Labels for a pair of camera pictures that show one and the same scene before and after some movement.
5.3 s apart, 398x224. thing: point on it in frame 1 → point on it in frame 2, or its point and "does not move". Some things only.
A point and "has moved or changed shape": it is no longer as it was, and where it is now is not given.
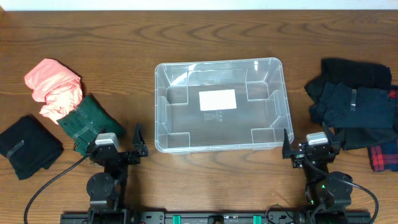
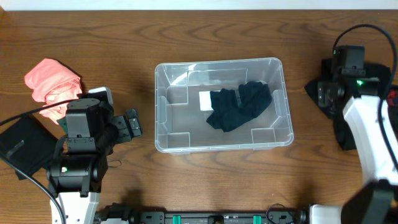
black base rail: [216, 217] does not move
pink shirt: [56, 86] does not move
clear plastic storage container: [221, 106] does not move
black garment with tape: [29, 147] does not move
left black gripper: [123, 155] → [125, 127]
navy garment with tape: [341, 106] has moved or changed shape
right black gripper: [298, 154] → [324, 93]
